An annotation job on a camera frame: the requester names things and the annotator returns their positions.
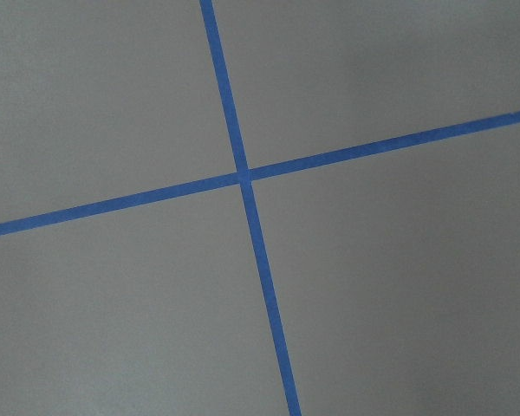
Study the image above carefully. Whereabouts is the long blue tape strip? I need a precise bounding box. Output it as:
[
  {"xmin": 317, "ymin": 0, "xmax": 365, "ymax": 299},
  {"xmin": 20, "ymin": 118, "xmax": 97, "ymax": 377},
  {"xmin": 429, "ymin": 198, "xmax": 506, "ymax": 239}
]
[{"xmin": 200, "ymin": 1, "xmax": 302, "ymax": 415}]

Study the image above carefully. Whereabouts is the crossing blue tape strip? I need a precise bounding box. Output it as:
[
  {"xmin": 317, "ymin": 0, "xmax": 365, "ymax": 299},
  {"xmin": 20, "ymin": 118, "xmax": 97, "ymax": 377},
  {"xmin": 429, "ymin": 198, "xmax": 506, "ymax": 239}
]
[{"xmin": 0, "ymin": 111, "xmax": 520, "ymax": 237}]

